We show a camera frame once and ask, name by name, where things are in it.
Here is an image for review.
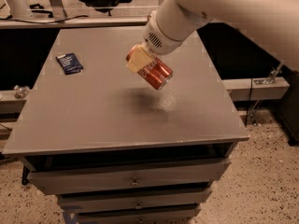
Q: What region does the dark blue snack packet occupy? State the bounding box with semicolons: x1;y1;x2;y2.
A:
56;53;83;75

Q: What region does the white pipe post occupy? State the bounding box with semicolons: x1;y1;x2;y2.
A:
5;0;33;19

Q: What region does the red coke can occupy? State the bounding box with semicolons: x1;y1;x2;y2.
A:
136;57;173;90

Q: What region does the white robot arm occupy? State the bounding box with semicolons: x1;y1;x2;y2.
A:
126;0;299;73

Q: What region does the black cable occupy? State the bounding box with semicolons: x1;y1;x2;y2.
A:
0;14;90;25

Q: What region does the grey drawer cabinet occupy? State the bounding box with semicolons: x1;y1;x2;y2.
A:
4;26;249;224

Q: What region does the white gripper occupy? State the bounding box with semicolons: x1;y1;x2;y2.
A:
126;14;182;74

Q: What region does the grey metal rail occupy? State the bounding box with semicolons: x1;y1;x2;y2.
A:
0;15;147;29

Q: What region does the small shiny crumpled object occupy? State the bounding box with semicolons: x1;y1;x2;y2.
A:
14;85;30;99

